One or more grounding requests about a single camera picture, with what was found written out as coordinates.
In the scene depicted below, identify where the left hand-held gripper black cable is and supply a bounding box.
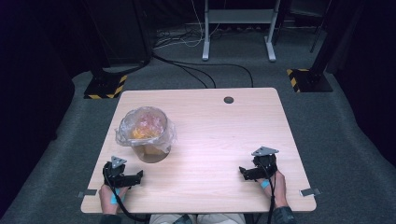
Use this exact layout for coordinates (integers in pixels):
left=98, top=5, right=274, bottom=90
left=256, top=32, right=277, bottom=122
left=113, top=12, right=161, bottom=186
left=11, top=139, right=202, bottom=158
left=103, top=162, right=151, bottom=223

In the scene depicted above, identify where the bundle of floor cables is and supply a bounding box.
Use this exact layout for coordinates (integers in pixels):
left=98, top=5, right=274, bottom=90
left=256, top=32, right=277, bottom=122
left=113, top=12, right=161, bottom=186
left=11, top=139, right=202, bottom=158
left=152, top=0, right=225, bottom=50

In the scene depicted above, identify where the black curtain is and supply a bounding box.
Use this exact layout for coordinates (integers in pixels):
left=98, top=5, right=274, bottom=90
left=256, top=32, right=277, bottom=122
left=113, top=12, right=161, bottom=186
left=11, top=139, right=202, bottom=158
left=0, top=0, right=94, bottom=216

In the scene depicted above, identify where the right hand-held gripper black cable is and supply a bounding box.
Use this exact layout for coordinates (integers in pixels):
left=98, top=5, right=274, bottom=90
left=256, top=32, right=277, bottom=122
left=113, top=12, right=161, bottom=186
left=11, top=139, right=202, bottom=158
left=259, top=161, right=276, bottom=224

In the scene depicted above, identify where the hand-held gripper black cable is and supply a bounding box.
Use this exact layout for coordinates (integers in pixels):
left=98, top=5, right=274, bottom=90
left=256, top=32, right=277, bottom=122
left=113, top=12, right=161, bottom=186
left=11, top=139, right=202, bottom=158
left=103, top=162, right=151, bottom=223
left=259, top=161, right=276, bottom=224

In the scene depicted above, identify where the black floor cable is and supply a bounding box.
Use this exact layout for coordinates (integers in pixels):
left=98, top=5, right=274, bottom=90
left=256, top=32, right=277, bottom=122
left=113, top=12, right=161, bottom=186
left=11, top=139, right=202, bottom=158
left=151, top=52, right=254, bottom=89

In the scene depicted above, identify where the small clear trash bin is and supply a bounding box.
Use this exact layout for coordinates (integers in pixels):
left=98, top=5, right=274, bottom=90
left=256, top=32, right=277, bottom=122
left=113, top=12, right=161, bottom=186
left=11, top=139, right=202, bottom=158
left=132, top=143, right=173, bottom=164

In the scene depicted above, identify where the person's left hand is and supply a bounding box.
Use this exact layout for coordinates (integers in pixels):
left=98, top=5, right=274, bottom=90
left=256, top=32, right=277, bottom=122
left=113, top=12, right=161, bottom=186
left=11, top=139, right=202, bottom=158
left=98, top=183, right=131, bottom=216

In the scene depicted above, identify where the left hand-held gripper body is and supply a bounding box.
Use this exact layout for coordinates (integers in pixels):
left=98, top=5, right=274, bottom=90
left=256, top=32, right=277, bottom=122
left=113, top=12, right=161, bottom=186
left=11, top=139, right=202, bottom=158
left=102, top=155, right=132, bottom=189

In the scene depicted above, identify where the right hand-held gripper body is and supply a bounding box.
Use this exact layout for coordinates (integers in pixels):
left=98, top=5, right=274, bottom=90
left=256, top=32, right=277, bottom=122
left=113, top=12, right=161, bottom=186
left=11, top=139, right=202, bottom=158
left=250, top=146, right=280, bottom=182

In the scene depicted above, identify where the orange and pink waste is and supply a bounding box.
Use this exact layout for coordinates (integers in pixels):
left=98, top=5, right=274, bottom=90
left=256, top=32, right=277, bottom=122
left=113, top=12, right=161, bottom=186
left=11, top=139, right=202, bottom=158
left=130, top=113, right=165, bottom=140

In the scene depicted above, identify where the black stand with striped base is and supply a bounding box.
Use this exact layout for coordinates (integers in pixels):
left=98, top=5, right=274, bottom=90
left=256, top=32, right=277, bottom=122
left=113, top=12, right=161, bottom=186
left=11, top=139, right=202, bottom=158
left=81, top=0, right=153, bottom=100
left=286, top=0, right=365, bottom=94

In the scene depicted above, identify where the white metal desk frame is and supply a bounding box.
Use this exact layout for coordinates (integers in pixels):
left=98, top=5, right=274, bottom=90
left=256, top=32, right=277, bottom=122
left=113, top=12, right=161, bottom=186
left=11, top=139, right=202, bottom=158
left=201, top=0, right=282, bottom=63

